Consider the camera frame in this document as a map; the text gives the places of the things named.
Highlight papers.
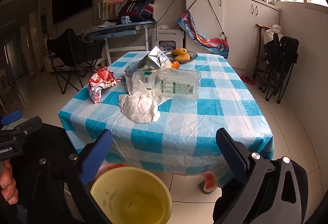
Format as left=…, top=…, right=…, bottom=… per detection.
left=99, top=22, right=120, bottom=29

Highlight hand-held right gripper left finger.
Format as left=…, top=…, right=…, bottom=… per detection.
left=33, top=129, right=113, bottom=224

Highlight blue checkered tablecloth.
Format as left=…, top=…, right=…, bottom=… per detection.
left=58, top=51, right=274, bottom=189

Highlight red slippers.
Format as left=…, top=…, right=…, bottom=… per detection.
left=240, top=75, right=256, bottom=85

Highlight row of books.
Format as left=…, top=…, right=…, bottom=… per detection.
left=98, top=0, right=124, bottom=22

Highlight dark striped backpack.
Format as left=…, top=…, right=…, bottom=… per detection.
left=118, top=0, right=156, bottom=25

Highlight white plastic bag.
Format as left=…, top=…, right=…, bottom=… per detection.
left=264, top=24, right=284, bottom=45

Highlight glass fruit plate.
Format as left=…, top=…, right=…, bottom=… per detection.
left=166, top=50, right=198, bottom=64

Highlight clear plastic bottle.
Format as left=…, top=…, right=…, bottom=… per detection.
left=132, top=68, right=202, bottom=99

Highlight white paper towel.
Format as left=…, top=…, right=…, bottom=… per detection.
left=118, top=93, right=161, bottom=123

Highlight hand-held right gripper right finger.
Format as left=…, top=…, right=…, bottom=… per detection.
left=216, top=128, right=309, bottom=224

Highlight blue white study desk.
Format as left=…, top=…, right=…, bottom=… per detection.
left=82, top=20, right=155, bottom=66

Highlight yellow plastic bucket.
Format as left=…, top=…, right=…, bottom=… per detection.
left=90, top=166, right=173, bottom=224

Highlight red snack wrapper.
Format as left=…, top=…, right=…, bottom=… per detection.
left=88, top=66, right=123, bottom=104

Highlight person's left hand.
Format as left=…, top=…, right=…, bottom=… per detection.
left=0, top=161, right=20, bottom=205

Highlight colourful bag with black strap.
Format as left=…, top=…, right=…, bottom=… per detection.
left=177, top=0, right=230, bottom=59

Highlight white plastic stool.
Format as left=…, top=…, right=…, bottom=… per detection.
left=153, top=29, right=184, bottom=51

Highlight white tissue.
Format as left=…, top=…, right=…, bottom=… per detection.
left=125, top=76, right=175, bottom=106

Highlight printed milk carton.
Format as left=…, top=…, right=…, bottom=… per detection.
left=124, top=46, right=173, bottom=77

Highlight black folding camp chair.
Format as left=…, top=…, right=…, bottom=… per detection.
left=46, top=29, right=107, bottom=94

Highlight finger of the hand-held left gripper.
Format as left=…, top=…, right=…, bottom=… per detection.
left=0, top=110, right=23, bottom=125
left=0, top=116, right=43, bottom=140

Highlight folded black chair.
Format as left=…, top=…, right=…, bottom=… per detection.
left=259, top=33, right=300, bottom=104

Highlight white cabinet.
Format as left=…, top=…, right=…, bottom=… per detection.
left=183, top=0, right=281, bottom=71

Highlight wooden chair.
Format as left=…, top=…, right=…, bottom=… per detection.
left=252, top=23, right=272, bottom=86

